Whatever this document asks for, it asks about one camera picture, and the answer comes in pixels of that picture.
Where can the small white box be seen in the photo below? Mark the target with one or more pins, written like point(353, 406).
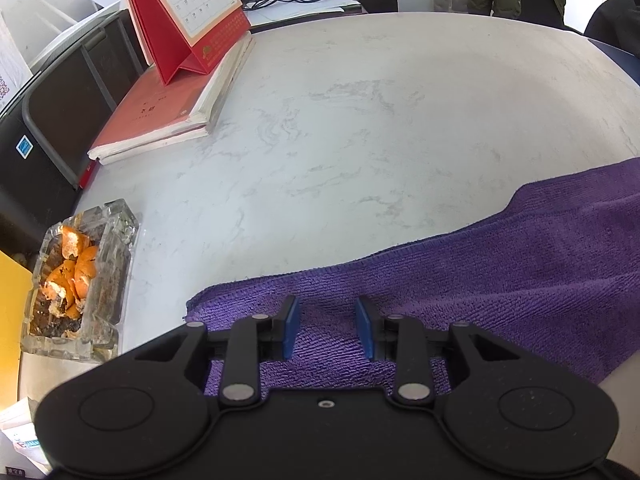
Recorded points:
point(22, 430)

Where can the white printer paper tray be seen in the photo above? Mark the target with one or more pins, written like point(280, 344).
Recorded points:
point(75, 30)

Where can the white code poster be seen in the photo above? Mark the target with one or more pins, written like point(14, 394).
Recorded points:
point(10, 65)

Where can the orange peels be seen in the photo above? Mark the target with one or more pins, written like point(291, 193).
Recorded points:
point(82, 265)

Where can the blue mat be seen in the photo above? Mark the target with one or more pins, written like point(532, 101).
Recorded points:
point(622, 62)

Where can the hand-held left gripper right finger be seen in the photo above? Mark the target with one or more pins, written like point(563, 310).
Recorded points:
point(365, 327)

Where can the glass ashtray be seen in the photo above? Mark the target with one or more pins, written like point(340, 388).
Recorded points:
point(107, 270)

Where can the yellow folder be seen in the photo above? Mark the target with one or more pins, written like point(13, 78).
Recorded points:
point(12, 310)

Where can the red book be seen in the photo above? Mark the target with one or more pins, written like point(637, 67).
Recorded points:
point(150, 110)

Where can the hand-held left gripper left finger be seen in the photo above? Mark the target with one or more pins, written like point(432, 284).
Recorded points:
point(291, 325)

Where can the white papers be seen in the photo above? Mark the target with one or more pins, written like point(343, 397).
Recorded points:
point(310, 9)

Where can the purple towel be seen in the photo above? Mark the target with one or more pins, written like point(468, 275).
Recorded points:
point(500, 270)

